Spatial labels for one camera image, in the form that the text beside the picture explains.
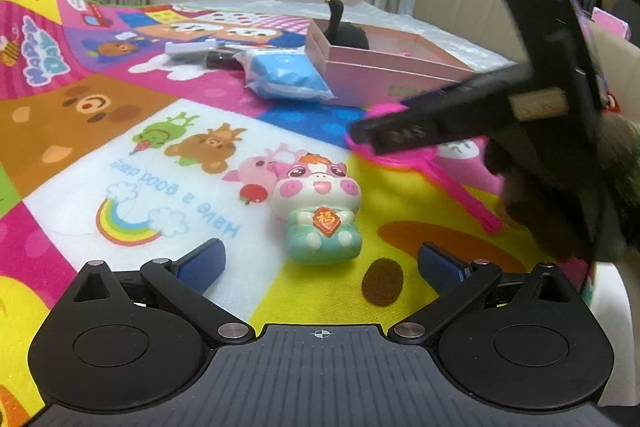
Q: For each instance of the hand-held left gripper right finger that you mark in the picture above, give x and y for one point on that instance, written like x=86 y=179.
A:
x=440 y=264

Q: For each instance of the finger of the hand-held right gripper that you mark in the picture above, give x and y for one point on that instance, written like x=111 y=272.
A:
x=440 y=122
x=425 y=95

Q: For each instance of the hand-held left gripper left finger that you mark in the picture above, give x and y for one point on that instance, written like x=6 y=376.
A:
x=202 y=264

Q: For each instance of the pink plastic strainer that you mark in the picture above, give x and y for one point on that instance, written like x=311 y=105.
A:
x=450 y=179

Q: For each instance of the pink cardboard box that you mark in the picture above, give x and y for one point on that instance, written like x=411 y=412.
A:
x=370 y=72

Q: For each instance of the black plush mouse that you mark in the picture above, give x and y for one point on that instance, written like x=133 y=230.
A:
x=347 y=34

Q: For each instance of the pastel pig toy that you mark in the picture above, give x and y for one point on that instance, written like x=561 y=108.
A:
x=315 y=207

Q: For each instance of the blue tissue packet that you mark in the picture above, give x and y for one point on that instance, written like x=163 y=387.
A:
x=282 y=74

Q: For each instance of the dark cylinder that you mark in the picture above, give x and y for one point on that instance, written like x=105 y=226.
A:
x=220 y=59

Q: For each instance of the white battery charger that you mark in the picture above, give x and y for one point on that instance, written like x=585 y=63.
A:
x=190 y=50

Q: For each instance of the pink card box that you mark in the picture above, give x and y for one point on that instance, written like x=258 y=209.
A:
x=611 y=22

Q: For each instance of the white bed sheet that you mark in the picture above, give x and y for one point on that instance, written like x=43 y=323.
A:
x=400 y=19

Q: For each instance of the beige padded headboard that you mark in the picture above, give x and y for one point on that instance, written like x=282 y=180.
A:
x=465 y=12

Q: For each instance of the colourful cartoon play mat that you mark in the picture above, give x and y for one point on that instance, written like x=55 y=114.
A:
x=75 y=107

